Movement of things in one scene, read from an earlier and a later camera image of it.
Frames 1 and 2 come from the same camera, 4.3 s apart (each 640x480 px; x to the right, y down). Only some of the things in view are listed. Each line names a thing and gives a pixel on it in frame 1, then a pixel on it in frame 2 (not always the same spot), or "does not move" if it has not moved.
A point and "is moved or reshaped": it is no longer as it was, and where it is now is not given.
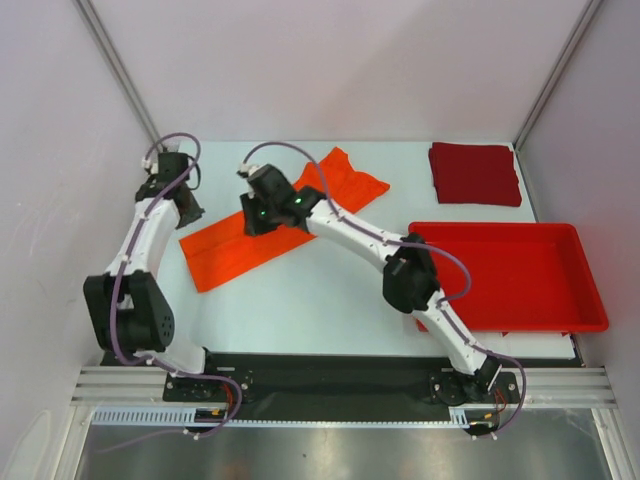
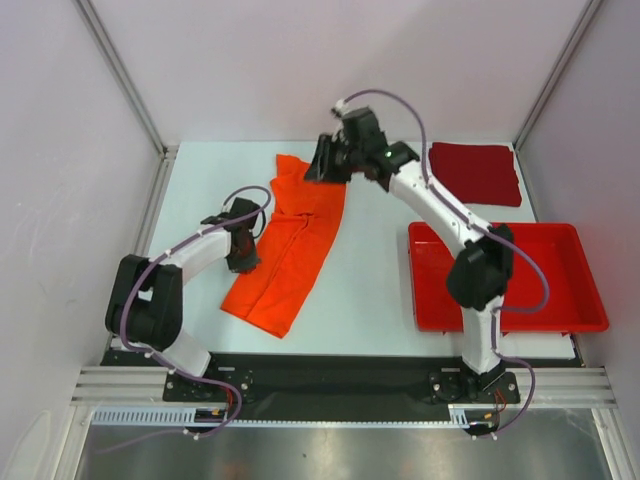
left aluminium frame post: (121, 70) does not move
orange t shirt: (225, 250) is moved or reshaped
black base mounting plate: (286, 386) does not move
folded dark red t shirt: (475, 174) does not move
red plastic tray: (524, 277) does not move
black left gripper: (193, 214) to (247, 264)
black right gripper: (255, 223) to (329, 157)
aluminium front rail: (538, 387) does not move
